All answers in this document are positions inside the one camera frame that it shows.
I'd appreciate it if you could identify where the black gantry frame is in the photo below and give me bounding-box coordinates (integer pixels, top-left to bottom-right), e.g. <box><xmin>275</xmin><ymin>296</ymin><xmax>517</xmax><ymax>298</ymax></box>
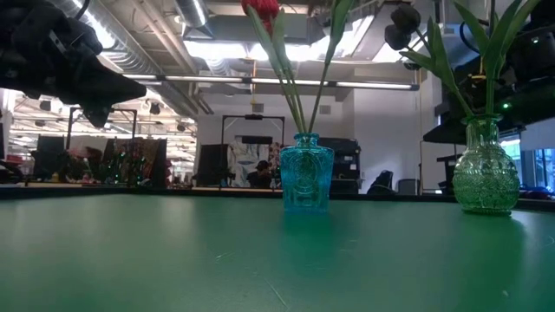
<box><xmin>220</xmin><ymin>114</ymin><xmax>286</xmax><ymax>151</ymax></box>
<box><xmin>65</xmin><ymin>107</ymin><xmax>139</xmax><ymax>151</ymax></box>

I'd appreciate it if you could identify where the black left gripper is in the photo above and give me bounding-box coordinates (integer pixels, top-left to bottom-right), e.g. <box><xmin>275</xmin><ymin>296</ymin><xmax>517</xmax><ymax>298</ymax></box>
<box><xmin>0</xmin><ymin>0</ymin><xmax>147</xmax><ymax>129</ymax></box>

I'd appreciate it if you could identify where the green glass vase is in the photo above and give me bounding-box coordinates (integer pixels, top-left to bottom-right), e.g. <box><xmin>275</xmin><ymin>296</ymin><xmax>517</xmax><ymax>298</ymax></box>
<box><xmin>451</xmin><ymin>114</ymin><xmax>521</xmax><ymax>217</ymax></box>

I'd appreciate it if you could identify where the black artificial tulip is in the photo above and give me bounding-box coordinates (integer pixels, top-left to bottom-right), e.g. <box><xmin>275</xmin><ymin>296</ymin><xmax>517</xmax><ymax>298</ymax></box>
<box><xmin>384</xmin><ymin>24</ymin><xmax>476</xmax><ymax>118</ymax></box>
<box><xmin>453</xmin><ymin>0</ymin><xmax>543</xmax><ymax>118</ymax></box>
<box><xmin>389</xmin><ymin>3</ymin><xmax>476</xmax><ymax>118</ymax></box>

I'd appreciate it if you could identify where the black panel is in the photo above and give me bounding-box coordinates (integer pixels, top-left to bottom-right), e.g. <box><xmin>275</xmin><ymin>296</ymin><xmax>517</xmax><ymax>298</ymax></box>
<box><xmin>195</xmin><ymin>143</ymin><xmax>235</xmax><ymax>188</ymax></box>

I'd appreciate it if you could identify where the ceiling light strip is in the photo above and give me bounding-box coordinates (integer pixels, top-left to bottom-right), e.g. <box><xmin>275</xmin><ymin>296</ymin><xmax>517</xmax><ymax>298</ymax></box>
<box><xmin>123</xmin><ymin>74</ymin><xmax>421</xmax><ymax>92</ymax></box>

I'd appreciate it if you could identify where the red artificial tulip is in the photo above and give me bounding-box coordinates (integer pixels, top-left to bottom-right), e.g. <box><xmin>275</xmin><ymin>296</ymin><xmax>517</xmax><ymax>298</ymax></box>
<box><xmin>271</xmin><ymin>7</ymin><xmax>307</xmax><ymax>134</ymax></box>
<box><xmin>240</xmin><ymin>0</ymin><xmax>307</xmax><ymax>134</ymax></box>

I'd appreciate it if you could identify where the silver ventilation duct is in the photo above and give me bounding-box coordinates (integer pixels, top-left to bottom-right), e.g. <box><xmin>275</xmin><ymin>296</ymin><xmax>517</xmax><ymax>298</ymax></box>
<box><xmin>51</xmin><ymin>0</ymin><xmax>205</xmax><ymax>116</ymax></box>
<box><xmin>173</xmin><ymin>0</ymin><xmax>213</xmax><ymax>29</ymax></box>

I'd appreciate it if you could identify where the black cabinet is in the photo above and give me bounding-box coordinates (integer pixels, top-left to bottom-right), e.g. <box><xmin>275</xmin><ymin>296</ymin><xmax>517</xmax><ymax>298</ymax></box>
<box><xmin>318</xmin><ymin>137</ymin><xmax>362</xmax><ymax>195</ymax></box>

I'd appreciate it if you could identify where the blue glass vase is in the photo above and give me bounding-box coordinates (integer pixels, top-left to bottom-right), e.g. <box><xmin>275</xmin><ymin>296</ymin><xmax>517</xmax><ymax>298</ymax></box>
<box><xmin>279</xmin><ymin>132</ymin><xmax>336</xmax><ymax>214</ymax></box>

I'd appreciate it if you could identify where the person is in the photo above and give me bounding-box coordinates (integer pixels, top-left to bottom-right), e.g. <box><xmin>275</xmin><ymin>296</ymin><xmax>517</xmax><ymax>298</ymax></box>
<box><xmin>246</xmin><ymin>159</ymin><xmax>275</xmax><ymax>190</ymax></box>

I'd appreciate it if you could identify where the white teal patterned cloth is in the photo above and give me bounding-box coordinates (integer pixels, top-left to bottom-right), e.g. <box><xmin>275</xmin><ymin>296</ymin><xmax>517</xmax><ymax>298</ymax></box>
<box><xmin>227</xmin><ymin>136</ymin><xmax>272</xmax><ymax>187</ymax></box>

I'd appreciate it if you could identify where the green table mat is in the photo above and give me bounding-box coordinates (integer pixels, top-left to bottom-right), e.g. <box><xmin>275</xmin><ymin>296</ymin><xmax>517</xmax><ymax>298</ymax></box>
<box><xmin>0</xmin><ymin>192</ymin><xmax>555</xmax><ymax>312</ymax></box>

